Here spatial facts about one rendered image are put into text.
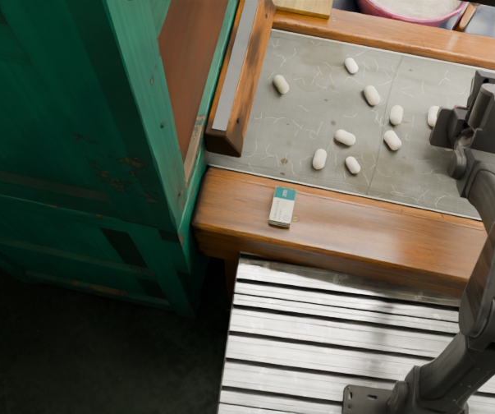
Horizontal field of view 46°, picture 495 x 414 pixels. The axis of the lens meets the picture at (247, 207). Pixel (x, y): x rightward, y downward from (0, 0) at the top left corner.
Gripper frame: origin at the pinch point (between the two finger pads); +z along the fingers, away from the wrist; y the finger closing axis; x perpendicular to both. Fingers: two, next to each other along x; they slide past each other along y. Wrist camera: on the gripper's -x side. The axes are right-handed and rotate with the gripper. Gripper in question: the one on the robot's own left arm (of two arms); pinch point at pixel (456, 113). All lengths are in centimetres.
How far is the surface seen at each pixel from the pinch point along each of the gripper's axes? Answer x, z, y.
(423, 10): -13.0, 19.8, 7.0
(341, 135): 5.4, -6.3, 19.3
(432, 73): -4.2, 7.9, 4.3
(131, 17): -21, -58, 41
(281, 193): 12.5, -18.2, 27.6
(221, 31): -8.6, -7.3, 42.0
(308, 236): 17.7, -21.2, 22.0
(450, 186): 10.1, -8.7, -0.7
